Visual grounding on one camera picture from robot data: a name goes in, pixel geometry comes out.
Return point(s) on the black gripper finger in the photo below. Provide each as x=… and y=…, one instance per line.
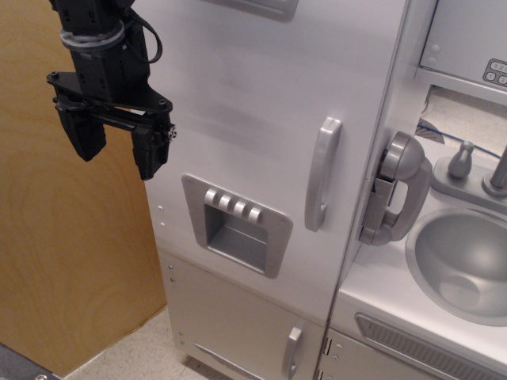
x=151, y=142
x=86, y=135

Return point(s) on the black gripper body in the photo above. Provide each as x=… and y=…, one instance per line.
x=108, y=87

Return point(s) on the white toy fridge door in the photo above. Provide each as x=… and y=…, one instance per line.
x=249, y=96

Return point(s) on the grey fridge door handle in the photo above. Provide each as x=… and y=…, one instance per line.
x=323, y=155

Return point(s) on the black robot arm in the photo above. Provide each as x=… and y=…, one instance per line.
x=90, y=26

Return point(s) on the grey ice dispenser panel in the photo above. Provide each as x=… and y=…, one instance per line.
x=240, y=229

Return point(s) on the plywood board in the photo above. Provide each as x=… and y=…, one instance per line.
x=79, y=268

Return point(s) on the white lower freezer door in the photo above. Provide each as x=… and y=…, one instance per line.
x=234, y=331

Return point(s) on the black equipment base corner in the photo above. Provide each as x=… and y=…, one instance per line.
x=17, y=367

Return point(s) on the grey toy telephone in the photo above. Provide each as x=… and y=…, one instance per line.
x=398, y=192

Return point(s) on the white toy kitchen cabinet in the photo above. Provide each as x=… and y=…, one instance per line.
x=383, y=325

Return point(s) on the grey toy faucet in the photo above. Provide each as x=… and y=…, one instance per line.
x=458, y=177

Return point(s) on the grey toy sink basin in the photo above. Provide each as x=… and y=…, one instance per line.
x=457, y=256

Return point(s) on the toy microwave with keypad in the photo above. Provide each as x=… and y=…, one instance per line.
x=465, y=50

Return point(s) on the grey lower door handle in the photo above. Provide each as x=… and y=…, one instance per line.
x=289, y=365

